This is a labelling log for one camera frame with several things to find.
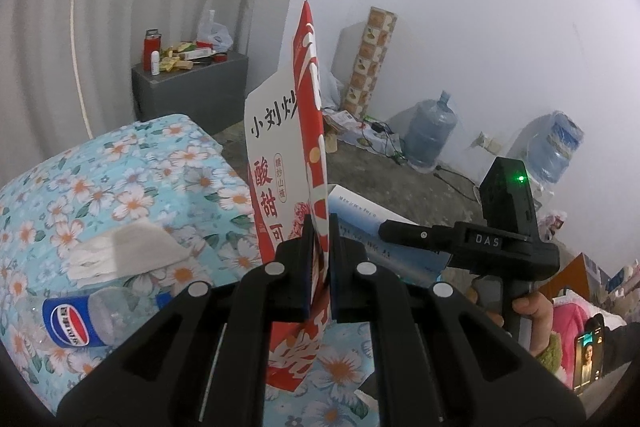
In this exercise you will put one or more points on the red and white carton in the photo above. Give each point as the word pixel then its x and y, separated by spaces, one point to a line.
pixel 280 167

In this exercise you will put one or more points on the small white bottle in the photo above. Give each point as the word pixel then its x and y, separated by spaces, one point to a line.
pixel 155 66

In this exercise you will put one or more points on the small wood piece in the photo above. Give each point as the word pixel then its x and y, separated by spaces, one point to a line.
pixel 331 143

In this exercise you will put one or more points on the blue floral cloth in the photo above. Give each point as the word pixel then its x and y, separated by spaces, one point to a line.
pixel 150 172

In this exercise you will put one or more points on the wrapped blue water jug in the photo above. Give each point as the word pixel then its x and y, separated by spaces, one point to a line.
pixel 555 147

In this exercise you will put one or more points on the white tissue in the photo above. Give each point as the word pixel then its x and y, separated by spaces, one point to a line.
pixel 125 247

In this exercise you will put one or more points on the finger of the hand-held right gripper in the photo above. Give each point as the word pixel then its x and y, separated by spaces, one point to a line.
pixel 415 235

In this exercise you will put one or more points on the clear plastic bag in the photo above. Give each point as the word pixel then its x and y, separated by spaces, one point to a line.
pixel 215 34

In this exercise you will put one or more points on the blue and white flat box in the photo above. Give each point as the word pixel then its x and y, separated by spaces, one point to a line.
pixel 370 217

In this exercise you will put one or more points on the brown cardboard box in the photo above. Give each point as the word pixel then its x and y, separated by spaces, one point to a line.
pixel 575 274

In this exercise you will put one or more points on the red thermos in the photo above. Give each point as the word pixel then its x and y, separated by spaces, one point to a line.
pixel 150 44

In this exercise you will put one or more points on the pink cloth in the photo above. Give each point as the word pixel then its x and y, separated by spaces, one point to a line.
pixel 570 322

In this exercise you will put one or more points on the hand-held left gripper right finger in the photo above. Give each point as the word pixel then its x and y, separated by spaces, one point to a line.
pixel 345 282

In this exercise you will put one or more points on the grey cabinet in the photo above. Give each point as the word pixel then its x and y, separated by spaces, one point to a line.
pixel 190 97

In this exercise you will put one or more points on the clear bottle with blue label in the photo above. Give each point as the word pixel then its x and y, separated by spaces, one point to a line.
pixel 65 319

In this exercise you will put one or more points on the white plastic bag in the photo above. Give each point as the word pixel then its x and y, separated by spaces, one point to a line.
pixel 330 82

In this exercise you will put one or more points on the person's right hand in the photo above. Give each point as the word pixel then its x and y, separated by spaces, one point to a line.
pixel 537 322

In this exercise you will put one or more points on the checked patterned roll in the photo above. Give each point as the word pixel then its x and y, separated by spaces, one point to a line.
pixel 370 57

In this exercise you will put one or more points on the smartphone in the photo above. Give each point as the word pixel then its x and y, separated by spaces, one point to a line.
pixel 589 357

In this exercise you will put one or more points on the pile of snack packets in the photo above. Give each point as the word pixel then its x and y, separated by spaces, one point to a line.
pixel 180 63

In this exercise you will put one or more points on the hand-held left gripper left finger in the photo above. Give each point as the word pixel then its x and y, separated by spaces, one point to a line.
pixel 306 272

